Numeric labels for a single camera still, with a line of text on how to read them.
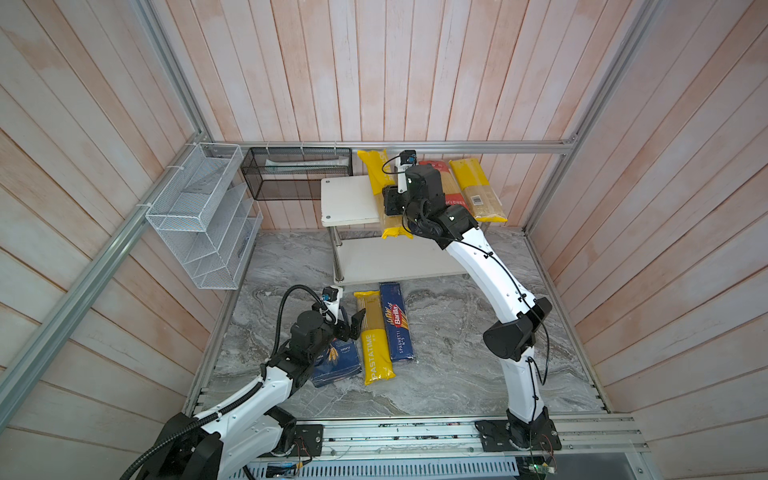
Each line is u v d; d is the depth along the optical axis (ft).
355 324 2.44
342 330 2.39
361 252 3.52
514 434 2.17
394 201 2.22
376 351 2.82
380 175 2.52
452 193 2.62
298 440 2.39
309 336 2.01
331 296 2.26
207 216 2.40
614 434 2.50
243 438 1.77
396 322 2.96
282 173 3.42
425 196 1.83
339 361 2.62
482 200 2.51
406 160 2.09
